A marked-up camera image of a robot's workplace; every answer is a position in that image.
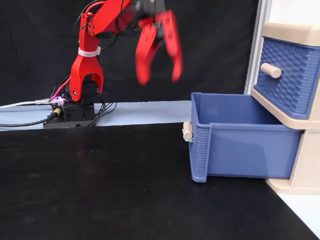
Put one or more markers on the white metal frame post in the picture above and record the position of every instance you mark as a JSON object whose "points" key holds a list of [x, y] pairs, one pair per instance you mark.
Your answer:
{"points": [[258, 50]]}

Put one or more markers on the white zip tie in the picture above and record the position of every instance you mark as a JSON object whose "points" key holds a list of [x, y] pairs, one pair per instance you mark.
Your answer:
{"points": [[87, 53]]}

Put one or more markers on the beige plastic drawer cabinet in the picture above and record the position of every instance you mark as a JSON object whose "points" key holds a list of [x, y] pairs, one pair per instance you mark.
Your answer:
{"points": [[307, 155]]}

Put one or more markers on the blue drawer without rubber band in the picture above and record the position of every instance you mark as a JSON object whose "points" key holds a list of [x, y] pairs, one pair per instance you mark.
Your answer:
{"points": [[292, 82]]}

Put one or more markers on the pink controller board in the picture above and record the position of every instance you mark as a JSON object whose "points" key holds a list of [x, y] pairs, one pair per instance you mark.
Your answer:
{"points": [[58, 100]]}

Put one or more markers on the blue drawer with rubber band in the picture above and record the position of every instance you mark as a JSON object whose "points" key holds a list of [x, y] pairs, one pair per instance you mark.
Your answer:
{"points": [[245, 152]]}

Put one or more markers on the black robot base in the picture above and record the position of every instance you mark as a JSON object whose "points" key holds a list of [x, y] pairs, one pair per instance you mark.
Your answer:
{"points": [[77, 113]]}

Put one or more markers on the green rubber band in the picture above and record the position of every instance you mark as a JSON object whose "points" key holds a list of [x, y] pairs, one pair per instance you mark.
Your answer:
{"points": [[190, 140]]}

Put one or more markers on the black table mat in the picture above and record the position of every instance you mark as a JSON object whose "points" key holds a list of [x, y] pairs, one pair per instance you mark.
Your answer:
{"points": [[112, 190]]}

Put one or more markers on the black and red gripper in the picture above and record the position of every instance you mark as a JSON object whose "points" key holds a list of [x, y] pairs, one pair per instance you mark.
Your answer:
{"points": [[150, 7]]}

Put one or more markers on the black backdrop curtain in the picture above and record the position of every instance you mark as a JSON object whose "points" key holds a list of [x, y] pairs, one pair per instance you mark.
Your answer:
{"points": [[212, 50]]}

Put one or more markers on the red robot arm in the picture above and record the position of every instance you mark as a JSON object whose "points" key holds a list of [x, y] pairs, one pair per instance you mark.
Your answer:
{"points": [[86, 65]]}

